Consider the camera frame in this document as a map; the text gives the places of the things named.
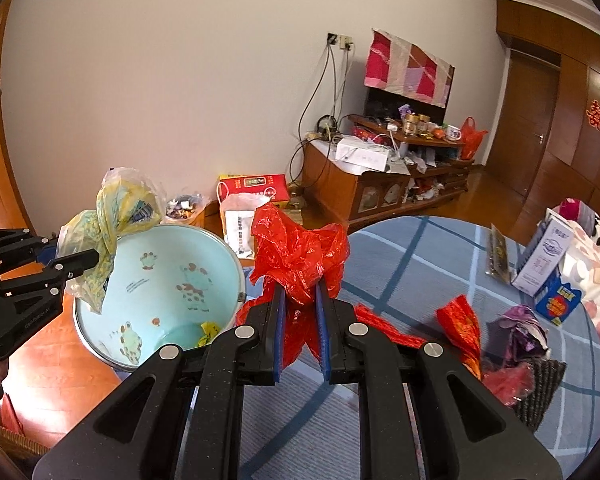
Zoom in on yellow-green plastic bag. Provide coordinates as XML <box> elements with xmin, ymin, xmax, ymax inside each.
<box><xmin>55</xmin><ymin>166</ymin><xmax>166</xmax><ymax>316</ymax></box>

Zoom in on white flat box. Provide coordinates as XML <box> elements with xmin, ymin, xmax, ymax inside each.
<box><xmin>336</xmin><ymin>137</ymin><xmax>389</xmax><ymax>174</ymax></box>

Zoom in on dark grey foam net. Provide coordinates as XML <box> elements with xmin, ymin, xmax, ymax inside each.
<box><xmin>512</xmin><ymin>359</ymin><xmax>568</xmax><ymax>432</ymax></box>

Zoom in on white plastic bag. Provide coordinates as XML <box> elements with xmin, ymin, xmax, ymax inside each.
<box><xmin>219</xmin><ymin>194</ymin><xmax>272</xmax><ymax>261</ymax></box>

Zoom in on white and blue carton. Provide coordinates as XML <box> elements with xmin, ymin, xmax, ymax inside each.
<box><xmin>511</xmin><ymin>209</ymin><xmax>576</xmax><ymax>297</ymax></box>

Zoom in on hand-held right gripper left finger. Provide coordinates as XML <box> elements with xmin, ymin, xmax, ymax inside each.
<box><xmin>32</xmin><ymin>285</ymin><xmax>287</xmax><ymax>480</ymax></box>

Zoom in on long dark gold packet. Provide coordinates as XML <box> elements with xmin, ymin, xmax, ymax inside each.
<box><xmin>485</xmin><ymin>224</ymin><xmax>512</xmax><ymax>281</ymax></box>

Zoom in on wooden door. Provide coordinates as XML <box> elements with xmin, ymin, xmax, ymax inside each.
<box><xmin>486</xmin><ymin>49</ymin><xmax>564</xmax><ymax>199</ymax></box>

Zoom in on wooden television cabinet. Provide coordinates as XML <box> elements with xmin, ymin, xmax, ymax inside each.
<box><xmin>300</xmin><ymin>115</ymin><xmax>476</xmax><ymax>222</ymax></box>

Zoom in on red flat wrapper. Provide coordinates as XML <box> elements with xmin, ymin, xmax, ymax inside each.
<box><xmin>355</xmin><ymin>304</ymin><xmax>426</xmax><ymax>351</ymax></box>

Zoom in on red cardboard box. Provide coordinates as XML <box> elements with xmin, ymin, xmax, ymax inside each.
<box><xmin>217</xmin><ymin>174</ymin><xmax>289</xmax><ymax>211</ymax></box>

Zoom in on blue plaid tablecloth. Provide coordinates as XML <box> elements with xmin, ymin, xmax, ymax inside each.
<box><xmin>230</xmin><ymin>215</ymin><xmax>600</xmax><ymax>480</ymax></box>

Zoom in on purple foil wrapper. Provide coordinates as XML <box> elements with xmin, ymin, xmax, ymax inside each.
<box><xmin>497</xmin><ymin>305</ymin><xmax>551</xmax><ymax>361</ymax></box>

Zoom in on small yellow wrapper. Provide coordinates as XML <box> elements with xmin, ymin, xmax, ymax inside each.
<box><xmin>196</xmin><ymin>322</ymin><xmax>222</xmax><ymax>349</ymax></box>

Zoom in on pink heart printed blanket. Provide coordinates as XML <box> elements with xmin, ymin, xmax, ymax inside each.
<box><xmin>559</xmin><ymin>199</ymin><xmax>600</xmax><ymax>367</ymax></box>

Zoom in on small blue and yellow box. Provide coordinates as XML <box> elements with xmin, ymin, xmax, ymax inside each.
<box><xmin>535</xmin><ymin>280</ymin><xmax>582</xmax><ymax>329</ymax></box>

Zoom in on black television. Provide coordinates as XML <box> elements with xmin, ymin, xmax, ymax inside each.
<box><xmin>362</xmin><ymin>86</ymin><xmax>448</xmax><ymax>127</ymax></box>

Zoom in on light blue cartoon print bin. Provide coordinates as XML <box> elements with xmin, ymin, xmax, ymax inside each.
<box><xmin>72</xmin><ymin>225</ymin><xmax>247</xmax><ymax>373</ymax></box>

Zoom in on red gold snack packet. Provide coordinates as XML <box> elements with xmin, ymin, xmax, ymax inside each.
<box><xmin>436</xmin><ymin>295</ymin><xmax>483</xmax><ymax>381</ymax></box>

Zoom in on yellow bucket with plastic liner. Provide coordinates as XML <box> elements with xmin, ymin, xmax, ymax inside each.
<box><xmin>164</xmin><ymin>192</ymin><xmax>207</xmax><ymax>227</ymax></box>

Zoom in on red plastic bag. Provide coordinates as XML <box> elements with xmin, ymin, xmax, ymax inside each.
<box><xmin>235</xmin><ymin>202</ymin><xmax>351</xmax><ymax>368</ymax></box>

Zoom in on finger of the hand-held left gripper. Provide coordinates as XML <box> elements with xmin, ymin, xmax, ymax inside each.
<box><xmin>0</xmin><ymin>247</ymin><xmax>102</xmax><ymax>297</ymax></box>
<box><xmin>0</xmin><ymin>229</ymin><xmax>59</xmax><ymax>273</ymax></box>

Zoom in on black hanging cables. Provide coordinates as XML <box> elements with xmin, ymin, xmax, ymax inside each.
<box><xmin>289</xmin><ymin>42</ymin><xmax>353</xmax><ymax>188</ymax></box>

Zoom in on orange-red plastic bag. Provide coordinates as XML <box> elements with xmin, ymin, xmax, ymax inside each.
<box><xmin>459</xmin><ymin>117</ymin><xmax>489</xmax><ymax>161</ymax></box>

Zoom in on red patchwork cloth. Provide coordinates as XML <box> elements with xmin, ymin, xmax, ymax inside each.
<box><xmin>364</xmin><ymin>27</ymin><xmax>456</xmax><ymax>108</ymax></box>

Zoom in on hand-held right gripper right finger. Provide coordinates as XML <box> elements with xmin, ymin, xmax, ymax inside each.
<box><xmin>315</xmin><ymin>284</ymin><xmax>566</xmax><ymax>480</ymax></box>

